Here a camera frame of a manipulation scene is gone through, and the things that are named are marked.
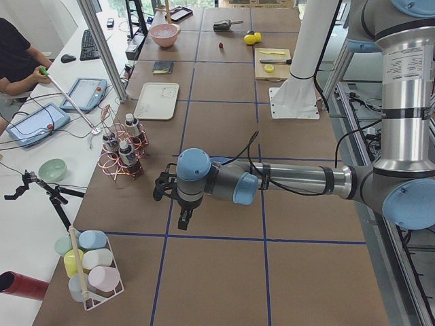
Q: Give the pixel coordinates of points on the white pastel cup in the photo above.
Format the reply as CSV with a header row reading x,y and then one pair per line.
x,y
97,257

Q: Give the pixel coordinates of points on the dark tea bottle front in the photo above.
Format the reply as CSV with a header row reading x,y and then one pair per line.
x,y
129,158

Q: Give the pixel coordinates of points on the cream bear tray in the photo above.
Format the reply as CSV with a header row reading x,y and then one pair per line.
x,y
157,101

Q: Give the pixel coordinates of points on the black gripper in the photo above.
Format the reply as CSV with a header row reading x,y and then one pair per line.
x,y
186,206

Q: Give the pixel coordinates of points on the aluminium frame post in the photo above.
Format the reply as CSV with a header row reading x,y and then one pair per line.
x,y
108,61

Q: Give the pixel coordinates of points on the blue teach pendant far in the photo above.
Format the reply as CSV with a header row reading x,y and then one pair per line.
x,y
88,92

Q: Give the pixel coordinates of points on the red cylinder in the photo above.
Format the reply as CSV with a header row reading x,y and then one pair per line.
x,y
20,285

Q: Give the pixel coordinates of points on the black computer mouse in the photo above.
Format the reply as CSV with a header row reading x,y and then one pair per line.
x,y
66,58

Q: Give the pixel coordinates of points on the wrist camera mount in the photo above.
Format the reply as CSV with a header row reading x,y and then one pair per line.
x,y
166,185

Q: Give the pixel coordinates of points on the black keyboard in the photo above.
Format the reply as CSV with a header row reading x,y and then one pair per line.
x,y
89,49

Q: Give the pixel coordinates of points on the blue teach pendant near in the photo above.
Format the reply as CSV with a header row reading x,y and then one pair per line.
x,y
38,125

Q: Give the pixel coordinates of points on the green bowl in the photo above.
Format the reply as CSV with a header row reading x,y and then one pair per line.
x,y
53,170

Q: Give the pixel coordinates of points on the dark tea bottle back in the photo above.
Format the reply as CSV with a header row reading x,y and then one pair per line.
x,y
132,126

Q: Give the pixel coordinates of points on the white wire cup basket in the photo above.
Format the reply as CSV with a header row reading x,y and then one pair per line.
x,y
79,287

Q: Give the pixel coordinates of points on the copper wire bottle rack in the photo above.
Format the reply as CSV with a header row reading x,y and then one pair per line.
x,y
110,163

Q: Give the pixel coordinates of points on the wooden cutting board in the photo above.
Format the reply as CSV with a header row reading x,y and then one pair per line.
x,y
281,72

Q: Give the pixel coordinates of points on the dark tea bottle middle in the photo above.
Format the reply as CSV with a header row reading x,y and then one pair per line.
x,y
111,143

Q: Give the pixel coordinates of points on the yellow lemon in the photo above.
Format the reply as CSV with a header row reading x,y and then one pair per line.
x,y
258,37
250,39

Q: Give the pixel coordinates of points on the half lemon slice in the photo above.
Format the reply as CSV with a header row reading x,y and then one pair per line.
x,y
269,68

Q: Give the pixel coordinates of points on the seated person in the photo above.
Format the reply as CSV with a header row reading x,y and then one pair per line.
x,y
20,62

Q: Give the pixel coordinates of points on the dark tea bottle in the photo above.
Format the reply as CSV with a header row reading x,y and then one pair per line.
x,y
129,158
111,143
132,126

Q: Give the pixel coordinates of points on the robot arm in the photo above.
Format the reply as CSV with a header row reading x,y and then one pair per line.
x,y
400,183

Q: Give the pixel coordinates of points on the grey folded cloth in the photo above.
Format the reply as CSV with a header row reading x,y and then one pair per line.
x,y
163,67

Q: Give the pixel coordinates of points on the pink pastel cup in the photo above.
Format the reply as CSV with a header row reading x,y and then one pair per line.
x,y
104,278

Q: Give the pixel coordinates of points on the blue pastel cup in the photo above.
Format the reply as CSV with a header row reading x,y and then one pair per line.
x,y
92,239

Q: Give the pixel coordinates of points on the pink bowl of ice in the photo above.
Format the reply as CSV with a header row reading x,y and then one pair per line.
x,y
165,35

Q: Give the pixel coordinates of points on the blue teach pendant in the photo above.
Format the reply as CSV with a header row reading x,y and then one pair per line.
x,y
38,125
88,92

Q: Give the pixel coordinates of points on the yellow plastic knife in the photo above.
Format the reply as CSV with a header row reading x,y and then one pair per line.
x,y
272,52

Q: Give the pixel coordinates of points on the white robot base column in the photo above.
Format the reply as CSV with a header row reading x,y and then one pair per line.
x,y
296,98

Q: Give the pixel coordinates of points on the metal grabber stick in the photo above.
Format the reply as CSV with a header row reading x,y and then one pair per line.
x,y
94,129

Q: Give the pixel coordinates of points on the metal scoop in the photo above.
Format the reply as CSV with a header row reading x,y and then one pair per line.
x,y
225,25

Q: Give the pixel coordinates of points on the yellow pastel cup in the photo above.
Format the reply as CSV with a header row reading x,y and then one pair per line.
x,y
70,263

